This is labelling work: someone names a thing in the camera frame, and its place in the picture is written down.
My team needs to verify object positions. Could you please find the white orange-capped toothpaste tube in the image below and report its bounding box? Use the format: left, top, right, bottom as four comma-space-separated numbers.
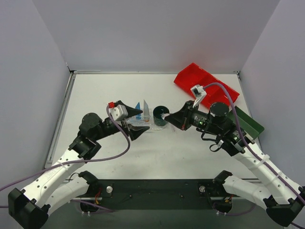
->
143, 100, 151, 122

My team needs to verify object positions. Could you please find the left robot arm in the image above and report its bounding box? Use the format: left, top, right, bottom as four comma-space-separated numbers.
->
8, 101, 149, 229

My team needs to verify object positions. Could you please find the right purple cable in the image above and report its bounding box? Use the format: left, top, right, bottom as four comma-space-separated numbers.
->
202, 82, 305, 229

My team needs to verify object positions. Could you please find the dark green mug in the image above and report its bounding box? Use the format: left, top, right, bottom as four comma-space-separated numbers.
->
153, 105, 169, 126

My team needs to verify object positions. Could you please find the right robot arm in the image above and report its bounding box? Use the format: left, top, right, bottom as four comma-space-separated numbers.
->
163, 101, 305, 227

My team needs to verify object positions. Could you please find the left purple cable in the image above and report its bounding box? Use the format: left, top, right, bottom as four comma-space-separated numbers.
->
0, 106, 131, 214

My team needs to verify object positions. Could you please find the blue toothpaste tube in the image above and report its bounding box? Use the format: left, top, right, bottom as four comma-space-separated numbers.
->
134, 102, 142, 120

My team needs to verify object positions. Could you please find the clear textured plastic tray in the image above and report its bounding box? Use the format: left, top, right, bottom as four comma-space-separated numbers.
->
126, 108, 166, 131

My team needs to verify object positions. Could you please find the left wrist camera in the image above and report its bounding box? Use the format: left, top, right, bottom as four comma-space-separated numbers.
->
108, 100, 128, 122

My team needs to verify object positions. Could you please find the red divided bin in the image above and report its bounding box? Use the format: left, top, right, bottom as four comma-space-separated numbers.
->
174, 63, 240, 108

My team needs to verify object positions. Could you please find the purple cable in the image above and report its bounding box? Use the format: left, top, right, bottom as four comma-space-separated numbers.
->
0, 106, 131, 214
202, 82, 305, 229

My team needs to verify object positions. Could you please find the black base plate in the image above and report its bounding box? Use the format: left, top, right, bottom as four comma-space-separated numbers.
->
82, 179, 233, 212

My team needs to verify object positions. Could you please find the green bin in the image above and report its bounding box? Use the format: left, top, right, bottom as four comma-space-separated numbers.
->
228, 106, 264, 143

